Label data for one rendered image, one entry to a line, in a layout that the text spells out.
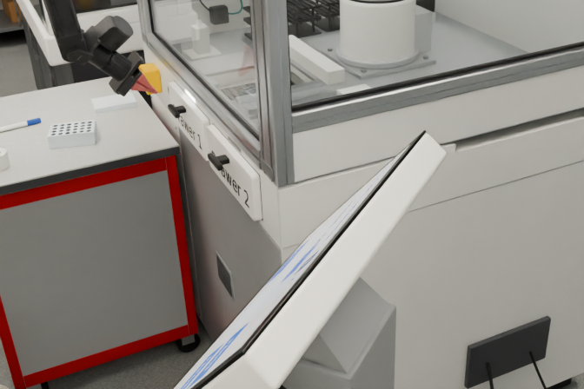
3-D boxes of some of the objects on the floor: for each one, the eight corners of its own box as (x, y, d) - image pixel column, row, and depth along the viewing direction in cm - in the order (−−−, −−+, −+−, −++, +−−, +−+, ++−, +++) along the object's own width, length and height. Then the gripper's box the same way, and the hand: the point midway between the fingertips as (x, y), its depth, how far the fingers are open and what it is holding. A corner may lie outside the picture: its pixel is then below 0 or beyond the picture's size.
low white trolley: (19, 418, 225) (-46, 195, 189) (-3, 300, 276) (-57, 108, 239) (205, 355, 246) (179, 144, 209) (153, 257, 296) (124, 73, 260)
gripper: (114, 36, 179) (164, 71, 189) (89, 70, 180) (140, 103, 190) (122, 44, 174) (173, 80, 183) (95, 80, 175) (148, 114, 184)
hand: (154, 90), depth 186 cm, fingers closed
